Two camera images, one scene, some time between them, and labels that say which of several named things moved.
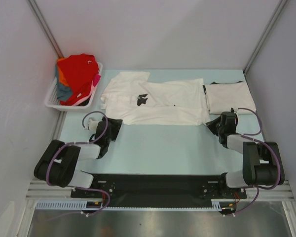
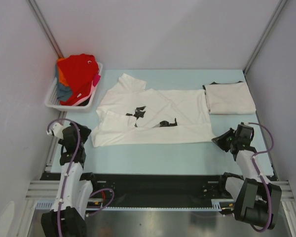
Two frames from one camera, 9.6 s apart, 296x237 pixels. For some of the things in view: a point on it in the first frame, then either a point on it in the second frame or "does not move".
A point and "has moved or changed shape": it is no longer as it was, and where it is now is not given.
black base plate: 159,190 does not move
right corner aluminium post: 268,27 does not move
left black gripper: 115,125 → 84,133
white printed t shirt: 130,97 has moved or changed shape
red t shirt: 79,71 does not move
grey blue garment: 64,92 does not move
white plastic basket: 52,101 does not move
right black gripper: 216,127 → 228,139
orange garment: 61,79 does not move
